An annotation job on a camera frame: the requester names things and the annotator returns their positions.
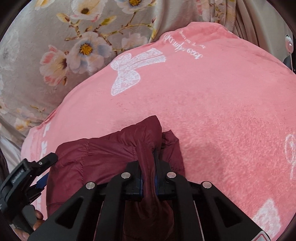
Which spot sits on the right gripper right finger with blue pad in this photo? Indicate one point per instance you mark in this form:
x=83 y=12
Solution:
x=202 y=211

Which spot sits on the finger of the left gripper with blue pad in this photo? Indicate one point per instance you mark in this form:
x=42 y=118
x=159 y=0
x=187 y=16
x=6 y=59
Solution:
x=41 y=183

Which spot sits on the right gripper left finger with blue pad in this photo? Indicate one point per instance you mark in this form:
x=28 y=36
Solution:
x=94 y=212

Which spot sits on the maroon puffer jacket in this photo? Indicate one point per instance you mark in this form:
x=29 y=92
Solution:
x=100 y=159

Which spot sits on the person's left hand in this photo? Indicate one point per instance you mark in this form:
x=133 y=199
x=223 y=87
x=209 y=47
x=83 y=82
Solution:
x=24 y=235

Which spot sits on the pink fleece blanket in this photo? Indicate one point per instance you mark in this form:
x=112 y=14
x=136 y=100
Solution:
x=230 y=104

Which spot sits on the grey floral quilt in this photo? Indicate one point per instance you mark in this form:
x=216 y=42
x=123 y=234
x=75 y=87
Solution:
x=49 y=47

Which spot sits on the beige satin curtain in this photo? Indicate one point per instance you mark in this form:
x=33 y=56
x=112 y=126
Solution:
x=259 y=23

